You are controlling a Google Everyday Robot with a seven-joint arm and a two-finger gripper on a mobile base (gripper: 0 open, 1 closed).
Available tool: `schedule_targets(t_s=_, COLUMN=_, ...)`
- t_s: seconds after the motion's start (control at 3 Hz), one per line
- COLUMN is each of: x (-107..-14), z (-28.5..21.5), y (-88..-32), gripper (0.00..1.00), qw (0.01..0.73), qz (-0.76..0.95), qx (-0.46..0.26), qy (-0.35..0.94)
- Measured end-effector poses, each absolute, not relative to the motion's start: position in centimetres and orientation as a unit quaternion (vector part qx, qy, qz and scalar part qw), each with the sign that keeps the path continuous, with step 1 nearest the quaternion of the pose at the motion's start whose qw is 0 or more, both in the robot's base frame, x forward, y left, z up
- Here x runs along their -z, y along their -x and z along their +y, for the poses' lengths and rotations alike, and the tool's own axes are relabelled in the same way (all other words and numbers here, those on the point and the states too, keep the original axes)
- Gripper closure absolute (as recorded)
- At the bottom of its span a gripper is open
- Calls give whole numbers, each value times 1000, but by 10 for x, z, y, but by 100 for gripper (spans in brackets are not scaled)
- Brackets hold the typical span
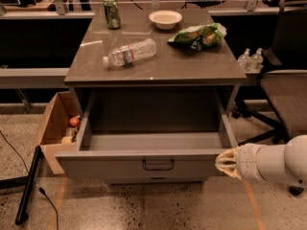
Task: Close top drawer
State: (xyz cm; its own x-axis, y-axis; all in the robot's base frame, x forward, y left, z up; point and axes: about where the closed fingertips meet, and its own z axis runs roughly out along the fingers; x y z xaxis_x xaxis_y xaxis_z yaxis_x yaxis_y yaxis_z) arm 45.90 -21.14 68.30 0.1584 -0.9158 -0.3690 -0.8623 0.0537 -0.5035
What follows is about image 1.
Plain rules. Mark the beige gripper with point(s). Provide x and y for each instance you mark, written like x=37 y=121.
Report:
x=247 y=162

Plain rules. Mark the grey top drawer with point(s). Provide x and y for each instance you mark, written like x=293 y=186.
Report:
x=149 y=136

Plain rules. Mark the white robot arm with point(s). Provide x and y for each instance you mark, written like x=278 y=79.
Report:
x=286 y=164

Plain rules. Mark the grey cabinet with glossy top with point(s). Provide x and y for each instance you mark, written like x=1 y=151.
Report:
x=170 y=65

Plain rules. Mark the black office chair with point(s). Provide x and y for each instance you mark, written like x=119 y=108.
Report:
x=283 y=79

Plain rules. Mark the left sanitizer pump bottle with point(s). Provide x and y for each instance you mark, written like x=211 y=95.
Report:
x=243 y=59

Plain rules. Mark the sanitizer pump bottle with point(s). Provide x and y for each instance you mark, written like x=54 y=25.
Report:
x=243 y=59
x=256 y=60

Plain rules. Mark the right sanitizer pump bottle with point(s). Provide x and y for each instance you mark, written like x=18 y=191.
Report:
x=256 y=60

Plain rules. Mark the green chip bag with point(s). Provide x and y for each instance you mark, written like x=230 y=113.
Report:
x=200 y=37

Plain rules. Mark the clear plastic water bottle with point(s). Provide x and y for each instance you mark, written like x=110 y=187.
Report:
x=127 y=54

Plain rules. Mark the white bowl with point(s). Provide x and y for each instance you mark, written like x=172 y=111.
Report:
x=165 y=20

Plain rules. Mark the orange fruit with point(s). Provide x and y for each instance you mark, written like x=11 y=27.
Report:
x=74 y=121

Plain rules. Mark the yellow item in box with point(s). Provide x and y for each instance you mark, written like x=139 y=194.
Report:
x=67 y=139

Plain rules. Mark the cardboard box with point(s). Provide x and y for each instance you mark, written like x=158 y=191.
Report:
x=52 y=127

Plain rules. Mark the green soda can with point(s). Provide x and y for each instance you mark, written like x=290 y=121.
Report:
x=113 y=20

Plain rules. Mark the black stand leg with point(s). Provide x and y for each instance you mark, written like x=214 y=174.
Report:
x=27 y=182

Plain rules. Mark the black drawer handle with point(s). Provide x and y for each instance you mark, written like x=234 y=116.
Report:
x=158 y=166

